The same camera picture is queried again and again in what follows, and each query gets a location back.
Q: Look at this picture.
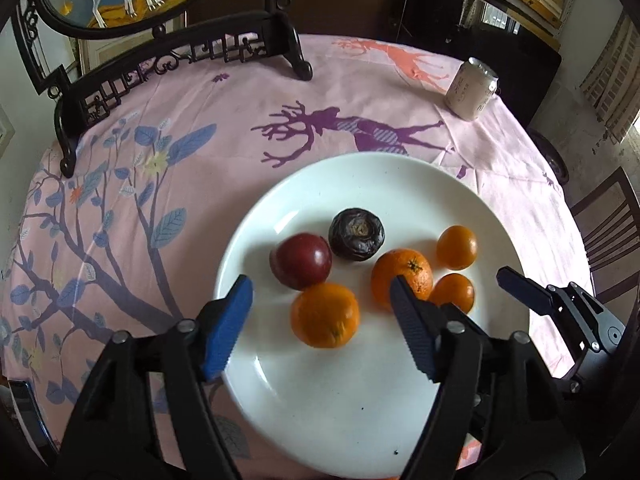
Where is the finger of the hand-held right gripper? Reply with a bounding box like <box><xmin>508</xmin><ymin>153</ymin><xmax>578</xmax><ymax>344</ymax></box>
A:
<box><xmin>496</xmin><ymin>266</ymin><xmax>597</xmax><ymax>352</ymax></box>

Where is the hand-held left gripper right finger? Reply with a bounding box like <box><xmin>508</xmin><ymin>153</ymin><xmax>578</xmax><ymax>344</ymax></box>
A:
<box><xmin>389</xmin><ymin>275</ymin><xmax>587</xmax><ymax>480</ymax></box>

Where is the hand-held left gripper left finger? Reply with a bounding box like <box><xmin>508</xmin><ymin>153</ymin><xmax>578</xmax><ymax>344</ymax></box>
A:
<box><xmin>55</xmin><ymin>274</ymin><xmax>256</xmax><ymax>480</ymax></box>

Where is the orange tangerine with stem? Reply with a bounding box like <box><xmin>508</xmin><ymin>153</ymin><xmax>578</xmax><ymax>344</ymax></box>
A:
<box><xmin>371</xmin><ymin>248</ymin><xmax>434</xmax><ymax>311</ymax></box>

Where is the large orange tangerine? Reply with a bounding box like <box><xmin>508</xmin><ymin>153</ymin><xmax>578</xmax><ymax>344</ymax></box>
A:
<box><xmin>291</xmin><ymin>282</ymin><xmax>361</xmax><ymax>349</ymax></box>

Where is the white round plate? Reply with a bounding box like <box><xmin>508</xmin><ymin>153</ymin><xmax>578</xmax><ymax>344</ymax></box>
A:
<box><xmin>214</xmin><ymin>152</ymin><xmax>532</xmax><ymax>479</ymax></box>

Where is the small orange tangerine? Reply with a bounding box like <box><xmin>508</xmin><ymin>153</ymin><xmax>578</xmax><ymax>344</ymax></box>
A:
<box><xmin>429</xmin><ymin>273</ymin><xmax>476</xmax><ymax>315</ymax></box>
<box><xmin>436</xmin><ymin>225</ymin><xmax>478</xmax><ymax>271</ymax></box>

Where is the brown wooden chair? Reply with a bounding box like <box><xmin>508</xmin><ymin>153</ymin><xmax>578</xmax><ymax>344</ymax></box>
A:
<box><xmin>570</xmin><ymin>167</ymin><xmax>640</xmax><ymax>306</ymax></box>

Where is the dark red plum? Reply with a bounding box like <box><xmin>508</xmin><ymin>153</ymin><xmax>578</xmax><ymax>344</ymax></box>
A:
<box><xmin>269</xmin><ymin>233</ymin><xmax>333</xmax><ymax>291</ymax></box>

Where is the wrinkled dark purple passion fruit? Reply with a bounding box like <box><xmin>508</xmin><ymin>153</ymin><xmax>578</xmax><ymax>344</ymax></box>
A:
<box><xmin>328</xmin><ymin>209</ymin><xmax>386</xmax><ymax>262</ymax></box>

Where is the dark round stool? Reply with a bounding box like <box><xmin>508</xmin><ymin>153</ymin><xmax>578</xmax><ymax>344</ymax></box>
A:
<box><xmin>527</xmin><ymin>130</ymin><xmax>571</xmax><ymax>186</ymax></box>

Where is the beige drink can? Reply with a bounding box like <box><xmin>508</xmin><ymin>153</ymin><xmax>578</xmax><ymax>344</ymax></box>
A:
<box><xmin>446</xmin><ymin>57</ymin><xmax>500</xmax><ymax>122</ymax></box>

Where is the silver metal object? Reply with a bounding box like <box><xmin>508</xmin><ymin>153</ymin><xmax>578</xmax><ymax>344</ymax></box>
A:
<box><xmin>9</xmin><ymin>380</ymin><xmax>51</xmax><ymax>456</ymax></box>

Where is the black cabinet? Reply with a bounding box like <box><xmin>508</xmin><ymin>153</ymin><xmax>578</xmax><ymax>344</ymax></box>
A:
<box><xmin>397</xmin><ymin>0</ymin><xmax>563</xmax><ymax>126</ymax></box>

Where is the pink printed tablecloth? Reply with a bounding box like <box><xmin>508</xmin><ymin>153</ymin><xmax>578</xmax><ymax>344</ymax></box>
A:
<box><xmin>0</xmin><ymin>34</ymin><xmax>596</xmax><ymax>480</ymax></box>

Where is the black ornate stand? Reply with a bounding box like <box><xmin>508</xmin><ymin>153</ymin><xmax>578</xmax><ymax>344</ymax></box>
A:
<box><xmin>10</xmin><ymin>0</ymin><xmax>314</xmax><ymax>178</ymax></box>

